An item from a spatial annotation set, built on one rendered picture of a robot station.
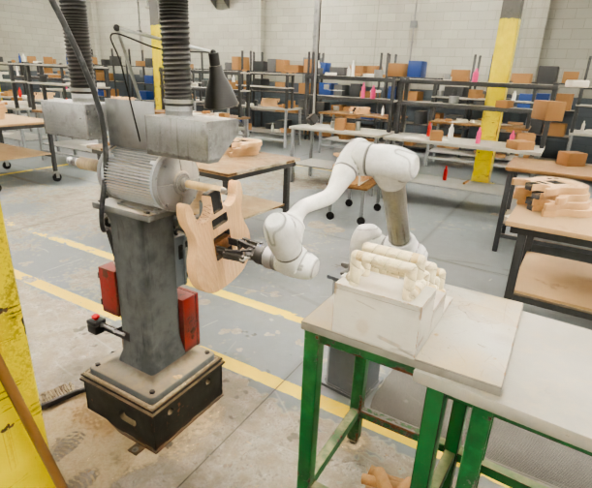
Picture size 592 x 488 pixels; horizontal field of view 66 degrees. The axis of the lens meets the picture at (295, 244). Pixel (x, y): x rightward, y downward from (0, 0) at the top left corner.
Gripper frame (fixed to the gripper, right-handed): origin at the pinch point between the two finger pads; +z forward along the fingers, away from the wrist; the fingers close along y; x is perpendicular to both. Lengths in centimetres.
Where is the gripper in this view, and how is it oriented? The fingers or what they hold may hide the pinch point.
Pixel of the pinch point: (224, 244)
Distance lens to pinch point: 181.2
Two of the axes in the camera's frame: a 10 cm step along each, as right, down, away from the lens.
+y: 5.1, -4.4, 7.4
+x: -0.6, -8.8, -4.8
